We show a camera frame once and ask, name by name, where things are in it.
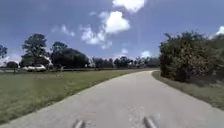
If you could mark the white vehicle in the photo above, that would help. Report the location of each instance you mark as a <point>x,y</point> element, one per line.
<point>36,68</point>

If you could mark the pale grey paved path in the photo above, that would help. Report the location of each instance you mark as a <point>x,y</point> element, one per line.
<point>120,96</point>

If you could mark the large green bush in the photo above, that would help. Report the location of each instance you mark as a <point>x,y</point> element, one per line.
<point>186,56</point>

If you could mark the distant row of trees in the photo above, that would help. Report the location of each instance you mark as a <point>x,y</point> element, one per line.
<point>83,58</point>

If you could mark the green grass field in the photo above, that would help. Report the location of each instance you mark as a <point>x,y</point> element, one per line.
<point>40,88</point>

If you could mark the low fence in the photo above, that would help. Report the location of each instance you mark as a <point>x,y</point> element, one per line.
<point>83,69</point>

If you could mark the grass verge strip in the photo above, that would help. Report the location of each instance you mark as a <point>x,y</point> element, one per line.
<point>200,90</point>

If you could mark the robot's own part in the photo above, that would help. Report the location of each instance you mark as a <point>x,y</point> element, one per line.
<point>79,124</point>
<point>150,122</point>

